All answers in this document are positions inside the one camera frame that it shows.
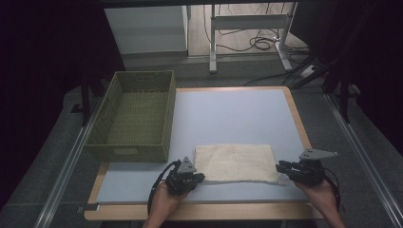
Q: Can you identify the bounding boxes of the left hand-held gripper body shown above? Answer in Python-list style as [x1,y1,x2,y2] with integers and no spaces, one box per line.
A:
[164,156,198,197]

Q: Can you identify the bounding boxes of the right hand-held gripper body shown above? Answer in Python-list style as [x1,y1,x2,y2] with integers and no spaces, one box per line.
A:
[295,148,339,186]

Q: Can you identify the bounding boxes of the cream cloth towel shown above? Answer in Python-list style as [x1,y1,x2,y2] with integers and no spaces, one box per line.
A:
[194,143,281,185]

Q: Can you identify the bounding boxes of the green woven basket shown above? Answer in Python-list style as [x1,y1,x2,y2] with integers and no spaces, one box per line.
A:
[85,69,177,163]

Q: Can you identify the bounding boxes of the person's right hand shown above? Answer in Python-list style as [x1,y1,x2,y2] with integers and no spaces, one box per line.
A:
[294,177,338,220]

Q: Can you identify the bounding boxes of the person's left hand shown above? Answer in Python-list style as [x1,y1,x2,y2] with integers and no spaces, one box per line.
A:
[148,181,191,221]

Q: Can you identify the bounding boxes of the pale blue table mat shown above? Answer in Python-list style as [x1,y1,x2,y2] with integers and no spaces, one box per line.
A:
[95,88,310,204]

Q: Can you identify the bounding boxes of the black tripod stand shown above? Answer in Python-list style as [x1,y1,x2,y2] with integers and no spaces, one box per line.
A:
[290,3,376,124]

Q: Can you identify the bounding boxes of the white power strip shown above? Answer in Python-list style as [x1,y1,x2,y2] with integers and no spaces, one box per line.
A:
[299,64,318,79]

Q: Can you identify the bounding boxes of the black metal stand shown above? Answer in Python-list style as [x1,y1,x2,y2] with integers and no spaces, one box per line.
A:
[70,71,106,127]

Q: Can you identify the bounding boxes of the white cabinet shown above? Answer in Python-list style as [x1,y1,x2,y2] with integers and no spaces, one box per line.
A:
[104,5,190,55]

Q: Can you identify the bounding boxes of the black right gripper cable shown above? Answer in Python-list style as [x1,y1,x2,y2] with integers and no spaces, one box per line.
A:
[323,167,342,212]

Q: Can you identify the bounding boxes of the metal floor rail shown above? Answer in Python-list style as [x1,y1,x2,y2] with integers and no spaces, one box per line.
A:
[32,98,103,228]
[325,93,403,228]

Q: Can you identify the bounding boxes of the long black floor cable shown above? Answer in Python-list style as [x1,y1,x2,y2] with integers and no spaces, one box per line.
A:
[242,71,293,87]

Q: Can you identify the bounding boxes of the coiled black floor cable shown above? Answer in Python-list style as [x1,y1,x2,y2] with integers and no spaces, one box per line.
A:
[248,35,278,51]

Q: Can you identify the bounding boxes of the grey metal desk frame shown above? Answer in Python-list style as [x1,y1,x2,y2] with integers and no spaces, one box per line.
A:
[208,2,297,74]

